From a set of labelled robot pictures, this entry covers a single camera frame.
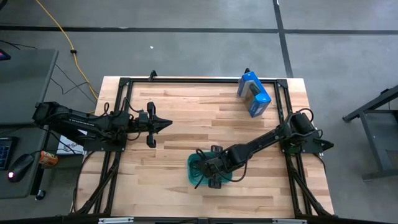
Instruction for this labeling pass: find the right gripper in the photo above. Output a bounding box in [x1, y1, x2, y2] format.
[198, 144, 233, 190]

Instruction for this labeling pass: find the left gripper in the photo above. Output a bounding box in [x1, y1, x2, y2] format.
[135, 101, 173, 149]

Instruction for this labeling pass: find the black cable with red tie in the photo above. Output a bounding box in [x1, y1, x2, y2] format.
[193, 173, 206, 190]

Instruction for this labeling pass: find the teal plastic bin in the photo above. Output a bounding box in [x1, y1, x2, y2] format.
[187, 151, 233, 187]

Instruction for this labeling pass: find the blue DualShock controller box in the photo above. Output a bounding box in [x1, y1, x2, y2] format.
[236, 70, 272, 119]

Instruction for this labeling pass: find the white printed sheet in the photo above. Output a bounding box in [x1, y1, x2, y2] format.
[56, 134, 87, 156]

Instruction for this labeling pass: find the orange drink can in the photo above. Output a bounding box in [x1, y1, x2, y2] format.
[38, 150, 60, 167]

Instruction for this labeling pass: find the grey desk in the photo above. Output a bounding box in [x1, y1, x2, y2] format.
[0, 48, 60, 200]

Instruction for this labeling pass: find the black computer mouse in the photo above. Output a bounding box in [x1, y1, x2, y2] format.
[7, 153, 35, 184]

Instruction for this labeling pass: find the black keyboard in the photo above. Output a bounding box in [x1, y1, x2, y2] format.
[0, 136, 14, 172]

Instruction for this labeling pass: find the dark metal stand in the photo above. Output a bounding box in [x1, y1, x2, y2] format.
[341, 83, 398, 182]

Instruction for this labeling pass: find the black aluminium table frame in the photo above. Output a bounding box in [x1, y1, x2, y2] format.
[70, 76, 335, 224]

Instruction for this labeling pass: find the silver aluminium bracket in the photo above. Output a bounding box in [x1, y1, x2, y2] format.
[272, 218, 307, 224]
[98, 217, 135, 224]

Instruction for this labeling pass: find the thin black floor cable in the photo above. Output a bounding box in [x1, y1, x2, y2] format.
[0, 38, 98, 106]

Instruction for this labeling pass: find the yellow extension cord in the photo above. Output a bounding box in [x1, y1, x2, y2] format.
[34, 0, 101, 116]

